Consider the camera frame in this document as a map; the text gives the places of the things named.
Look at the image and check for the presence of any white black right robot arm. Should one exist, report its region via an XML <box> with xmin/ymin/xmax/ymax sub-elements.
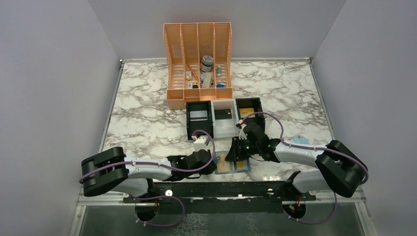
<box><xmin>225</xmin><ymin>120</ymin><xmax>369</xmax><ymax>200</ymax></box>

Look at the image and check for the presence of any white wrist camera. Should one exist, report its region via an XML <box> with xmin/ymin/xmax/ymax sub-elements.
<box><xmin>192</xmin><ymin>135</ymin><xmax>210</xmax><ymax>152</ymax></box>
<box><xmin>236</xmin><ymin>119</ymin><xmax>247</xmax><ymax>140</ymax></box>

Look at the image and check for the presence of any silver credit card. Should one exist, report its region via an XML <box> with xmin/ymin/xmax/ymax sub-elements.
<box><xmin>189</xmin><ymin>110</ymin><xmax>209</xmax><ymax>121</ymax></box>

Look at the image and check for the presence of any green white small tube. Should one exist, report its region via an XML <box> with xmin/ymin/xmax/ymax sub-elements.
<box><xmin>216</xmin><ymin>64</ymin><xmax>222</xmax><ymax>78</ymax></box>

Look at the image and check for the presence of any black left card bin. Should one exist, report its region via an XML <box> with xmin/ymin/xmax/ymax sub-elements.
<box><xmin>186</xmin><ymin>101</ymin><xmax>214</xmax><ymax>140</ymax></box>

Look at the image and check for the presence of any black right card bin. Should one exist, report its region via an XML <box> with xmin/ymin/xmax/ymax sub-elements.
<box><xmin>236</xmin><ymin>97</ymin><xmax>266</xmax><ymax>130</ymax></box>

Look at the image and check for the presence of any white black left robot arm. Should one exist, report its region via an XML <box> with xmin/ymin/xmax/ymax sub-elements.
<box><xmin>79</xmin><ymin>147</ymin><xmax>217</xmax><ymax>202</ymax></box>

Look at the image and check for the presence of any gold card in holder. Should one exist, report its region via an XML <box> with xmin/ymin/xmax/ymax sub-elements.
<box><xmin>215</xmin><ymin>153</ymin><xmax>232</xmax><ymax>175</ymax></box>

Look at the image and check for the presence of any blue leather card holder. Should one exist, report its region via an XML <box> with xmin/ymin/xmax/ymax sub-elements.
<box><xmin>214</xmin><ymin>151</ymin><xmax>251</xmax><ymax>175</ymax></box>

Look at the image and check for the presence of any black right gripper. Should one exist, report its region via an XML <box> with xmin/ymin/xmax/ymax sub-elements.
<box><xmin>226</xmin><ymin>136</ymin><xmax>260</xmax><ymax>160</ymax></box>

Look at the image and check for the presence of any clear blue plastic package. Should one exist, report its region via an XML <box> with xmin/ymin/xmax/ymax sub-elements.
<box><xmin>292</xmin><ymin>135</ymin><xmax>309</xmax><ymax>145</ymax></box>

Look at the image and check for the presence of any orange plastic file organizer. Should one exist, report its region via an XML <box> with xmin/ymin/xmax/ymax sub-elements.
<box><xmin>163</xmin><ymin>22</ymin><xmax>233</xmax><ymax>110</ymax></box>

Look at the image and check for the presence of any black metal base rail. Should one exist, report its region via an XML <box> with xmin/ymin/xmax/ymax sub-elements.
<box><xmin>78</xmin><ymin>181</ymin><xmax>365</xmax><ymax>216</ymax></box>

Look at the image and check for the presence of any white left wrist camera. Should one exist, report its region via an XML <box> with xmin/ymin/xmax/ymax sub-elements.
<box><xmin>192</xmin><ymin>135</ymin><xmax>210</xmax><ymax>152</ymax></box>

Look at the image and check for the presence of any white middle card bin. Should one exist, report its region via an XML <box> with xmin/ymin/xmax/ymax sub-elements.
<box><xmin>211</xmin><ymin>99</ymin><xmax>239</xmax><ymax>139</ymax></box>

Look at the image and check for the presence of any black card bin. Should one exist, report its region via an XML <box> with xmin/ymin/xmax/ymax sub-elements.
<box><xmin>236</xmin><ymin>97</ymin><xmax>266</xmax><ymax>130</ymax></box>
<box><xmin>186</xmin><ymin>101</ymin><xmax>214</xmax><ymax>140</ymax></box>

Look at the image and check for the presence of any gold credit card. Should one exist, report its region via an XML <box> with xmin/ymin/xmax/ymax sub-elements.
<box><xmin>239</xmin><ymin>108</ymin><xmax>255</xmax><ymax>118</ymax></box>

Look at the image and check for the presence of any black credit card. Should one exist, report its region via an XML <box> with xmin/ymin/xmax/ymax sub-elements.
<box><xmin>214</xmin><ymin>109</ymin><xmax>232</xmax><ymax>120</ymax></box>

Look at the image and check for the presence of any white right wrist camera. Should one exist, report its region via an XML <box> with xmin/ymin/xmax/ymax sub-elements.
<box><xmin>236</xmin><ymin>119</ymin><xmax>247</xmax><ymax>140</ymax></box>

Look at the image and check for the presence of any grey round jar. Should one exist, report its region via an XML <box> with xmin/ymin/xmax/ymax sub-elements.
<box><xmin>200</xmin><ymin>55</ymin><xmax>214</xmax><ymax>73</ymax></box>

